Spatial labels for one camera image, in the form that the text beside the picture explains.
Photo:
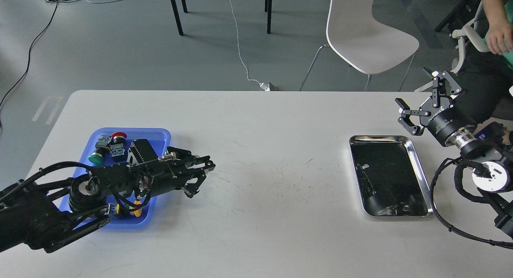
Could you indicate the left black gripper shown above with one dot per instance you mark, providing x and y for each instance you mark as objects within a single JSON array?
[{"x": 165, "y": 176}]

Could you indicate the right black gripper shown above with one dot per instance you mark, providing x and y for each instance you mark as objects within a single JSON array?
[{"x": 445, "y": 123}]

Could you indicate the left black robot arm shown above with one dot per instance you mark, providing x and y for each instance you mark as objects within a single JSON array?
[{"x": 68, "y": 200}]

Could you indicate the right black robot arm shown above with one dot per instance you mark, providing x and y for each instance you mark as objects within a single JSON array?
[{"x": 484, "y": 169}]

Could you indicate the blue plastic tray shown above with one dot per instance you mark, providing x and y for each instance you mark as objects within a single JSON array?
[{"x": 159, "y": 140}]

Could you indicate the silver metal tray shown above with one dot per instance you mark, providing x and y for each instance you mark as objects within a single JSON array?
[{"x": 389, "y": 176}]

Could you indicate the person's hand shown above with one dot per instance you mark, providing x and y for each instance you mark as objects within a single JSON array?
[{"x": 499, "y": 37}]

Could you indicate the seated person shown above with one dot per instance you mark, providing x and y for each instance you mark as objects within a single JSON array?
[{"x": 486, "y": 77}]

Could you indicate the yellow mushroom push button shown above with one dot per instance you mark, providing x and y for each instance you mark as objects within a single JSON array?
[{"x": 124, "y": 212}]

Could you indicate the red mushroom push button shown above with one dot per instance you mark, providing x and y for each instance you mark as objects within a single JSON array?
[{"x": 117, "y": 146}]

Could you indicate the white office chair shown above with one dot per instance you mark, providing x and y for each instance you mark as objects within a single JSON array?
[{"x": 471, "y": 35}]

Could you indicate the black cabinet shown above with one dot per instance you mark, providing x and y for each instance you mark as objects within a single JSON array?
[{"x": 462, "y": 13}]

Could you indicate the white plastic chair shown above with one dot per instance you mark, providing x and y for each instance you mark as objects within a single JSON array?
[{"x": 366, "y": 44}]

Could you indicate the green push button switch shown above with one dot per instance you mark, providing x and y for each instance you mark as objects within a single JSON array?
[{"x": 102, "y": 148}]

